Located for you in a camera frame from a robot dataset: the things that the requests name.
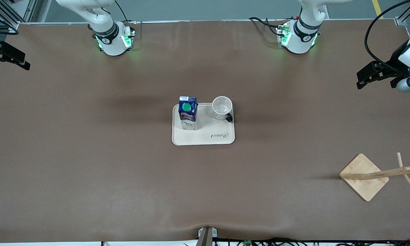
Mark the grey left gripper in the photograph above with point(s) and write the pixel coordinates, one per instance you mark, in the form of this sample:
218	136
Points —
391	70

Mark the blue white milk carton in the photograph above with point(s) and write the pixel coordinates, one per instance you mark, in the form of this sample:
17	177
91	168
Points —
188	118

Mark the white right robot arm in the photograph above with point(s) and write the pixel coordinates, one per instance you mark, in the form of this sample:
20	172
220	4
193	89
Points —
111	44

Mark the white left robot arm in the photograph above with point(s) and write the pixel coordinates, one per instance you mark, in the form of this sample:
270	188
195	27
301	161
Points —
299	41

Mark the white rabbit print tray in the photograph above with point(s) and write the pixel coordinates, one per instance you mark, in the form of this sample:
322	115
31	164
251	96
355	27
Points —
212	135

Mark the wooden mug stand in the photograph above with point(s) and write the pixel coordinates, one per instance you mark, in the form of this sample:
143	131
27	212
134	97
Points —
362	184

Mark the aluminium frame with diagonal bars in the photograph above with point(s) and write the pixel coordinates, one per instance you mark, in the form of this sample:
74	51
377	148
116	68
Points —
3	12

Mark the aluminium frame corner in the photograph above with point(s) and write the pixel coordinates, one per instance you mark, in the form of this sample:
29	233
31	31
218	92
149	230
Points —
399	21

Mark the grey table edge bracket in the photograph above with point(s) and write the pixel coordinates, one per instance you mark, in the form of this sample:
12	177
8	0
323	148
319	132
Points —
205	237

